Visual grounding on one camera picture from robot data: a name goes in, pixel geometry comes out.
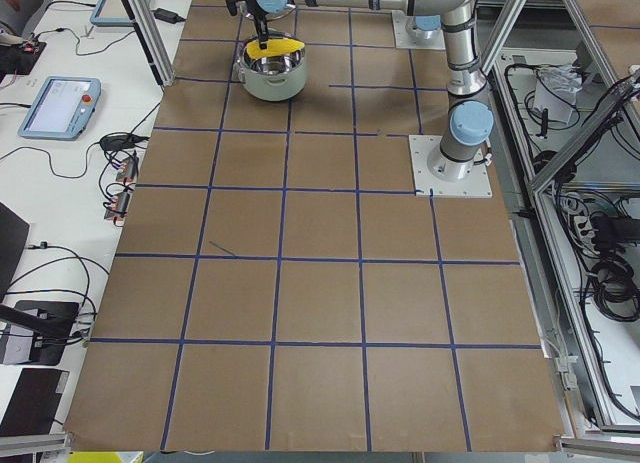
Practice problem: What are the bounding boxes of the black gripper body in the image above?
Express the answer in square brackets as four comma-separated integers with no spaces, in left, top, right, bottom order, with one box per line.
[253,10,269,41]

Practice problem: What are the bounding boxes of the yellow corn cob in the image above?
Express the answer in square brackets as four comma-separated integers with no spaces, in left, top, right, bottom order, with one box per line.
[245,38,305,60]

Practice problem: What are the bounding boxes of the pale green cooking pot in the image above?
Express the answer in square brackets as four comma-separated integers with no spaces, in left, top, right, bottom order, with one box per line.
[234,31,307,102]

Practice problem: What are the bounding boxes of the black power adapter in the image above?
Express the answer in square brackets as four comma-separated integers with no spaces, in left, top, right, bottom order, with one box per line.
[152,8,186,24]

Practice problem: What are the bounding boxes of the blue teach pendant far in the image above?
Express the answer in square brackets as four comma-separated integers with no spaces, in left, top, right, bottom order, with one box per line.
[89,0,132,27]

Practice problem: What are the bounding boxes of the blue teach pendant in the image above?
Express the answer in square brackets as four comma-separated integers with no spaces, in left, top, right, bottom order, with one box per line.
[89,0,132,27]
[17,76,102,141]

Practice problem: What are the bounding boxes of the blue teach pendant near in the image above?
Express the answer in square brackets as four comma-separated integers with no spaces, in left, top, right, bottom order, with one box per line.
[17,76,102,141]

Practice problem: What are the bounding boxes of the aluminium frame rail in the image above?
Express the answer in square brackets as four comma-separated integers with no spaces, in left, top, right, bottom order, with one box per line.
[120,0,175,87]

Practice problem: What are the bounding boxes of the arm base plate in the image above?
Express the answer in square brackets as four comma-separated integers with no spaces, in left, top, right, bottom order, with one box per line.
[409,135,493,199]
[392,10,445,51]

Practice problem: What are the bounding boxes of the black cables on table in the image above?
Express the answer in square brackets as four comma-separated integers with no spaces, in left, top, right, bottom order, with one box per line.
[0,0,151,344]

